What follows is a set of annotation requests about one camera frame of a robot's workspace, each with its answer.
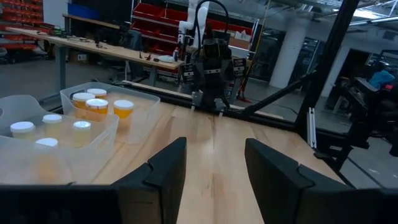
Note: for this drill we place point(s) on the white strip bracket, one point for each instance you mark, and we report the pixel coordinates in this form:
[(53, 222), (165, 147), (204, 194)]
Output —
[(311, 127)]

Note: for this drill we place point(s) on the blue storage bin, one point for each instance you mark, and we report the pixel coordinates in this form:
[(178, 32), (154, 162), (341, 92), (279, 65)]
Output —
[(82, 11)]

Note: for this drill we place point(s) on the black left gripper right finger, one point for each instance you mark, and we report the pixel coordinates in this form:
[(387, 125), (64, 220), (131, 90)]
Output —
[(280, 186)]

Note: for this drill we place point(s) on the black upright frame post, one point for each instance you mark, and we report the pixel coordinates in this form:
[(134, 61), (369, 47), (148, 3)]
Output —
[(326, 62)]

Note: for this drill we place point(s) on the black equipment stand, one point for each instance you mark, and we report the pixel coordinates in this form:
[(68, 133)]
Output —
[(367, 105)]

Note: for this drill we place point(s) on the white round column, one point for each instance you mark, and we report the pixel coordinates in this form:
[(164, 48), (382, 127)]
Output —
[(290, 53)]

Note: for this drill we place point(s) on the small orange pill bottle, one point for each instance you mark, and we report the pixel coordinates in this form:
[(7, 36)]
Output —
[(46, 143)]

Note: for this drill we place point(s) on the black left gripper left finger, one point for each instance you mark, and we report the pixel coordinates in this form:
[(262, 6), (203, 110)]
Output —
[(155, 186)]

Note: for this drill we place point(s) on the red storage bin shelf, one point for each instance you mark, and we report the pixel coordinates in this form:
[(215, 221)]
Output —
[(161, 25)]

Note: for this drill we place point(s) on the red wall bin rack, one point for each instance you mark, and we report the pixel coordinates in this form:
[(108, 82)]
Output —
[(18, 23)]

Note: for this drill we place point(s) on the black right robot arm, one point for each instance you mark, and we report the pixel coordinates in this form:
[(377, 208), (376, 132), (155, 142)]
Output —
[(214, 90)]

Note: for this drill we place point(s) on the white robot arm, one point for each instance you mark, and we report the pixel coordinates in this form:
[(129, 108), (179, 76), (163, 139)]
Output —
[(194, 18)]

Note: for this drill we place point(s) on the long wooden workbench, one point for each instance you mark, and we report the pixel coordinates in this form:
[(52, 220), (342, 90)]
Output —
[(93, 46)]

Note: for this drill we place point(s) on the clear plastic bin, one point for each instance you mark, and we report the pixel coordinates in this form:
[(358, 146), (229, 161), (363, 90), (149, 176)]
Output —
[(143, 115), (93, 149)]

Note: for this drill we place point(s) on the person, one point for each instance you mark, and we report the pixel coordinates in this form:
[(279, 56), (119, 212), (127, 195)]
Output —
[(382, 77)]

